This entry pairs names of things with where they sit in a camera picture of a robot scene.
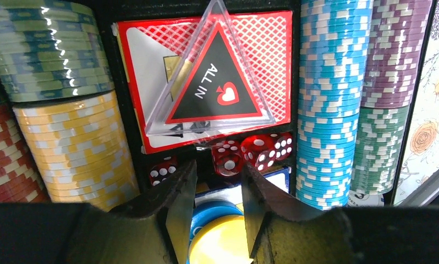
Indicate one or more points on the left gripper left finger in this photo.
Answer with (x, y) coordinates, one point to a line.
(153, 227)

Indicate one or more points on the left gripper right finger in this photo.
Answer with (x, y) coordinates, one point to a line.
(281, 229)

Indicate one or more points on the blue small blind button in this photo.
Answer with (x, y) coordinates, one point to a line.
(209, 211)

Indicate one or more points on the yellow round button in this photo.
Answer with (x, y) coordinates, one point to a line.
(221, 241)

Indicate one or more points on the red die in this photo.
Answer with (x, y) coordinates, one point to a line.
(283, 145)
(227, 158)
(259, 151)

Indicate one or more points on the red die in case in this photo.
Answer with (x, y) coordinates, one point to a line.
(227, 158)

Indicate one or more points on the clear all-in triangle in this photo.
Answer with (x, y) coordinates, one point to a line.
(213, 86)

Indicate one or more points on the red card deck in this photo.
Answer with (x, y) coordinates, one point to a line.
(150, 50)

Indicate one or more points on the floral table cloth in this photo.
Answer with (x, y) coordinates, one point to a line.
(421, 156)

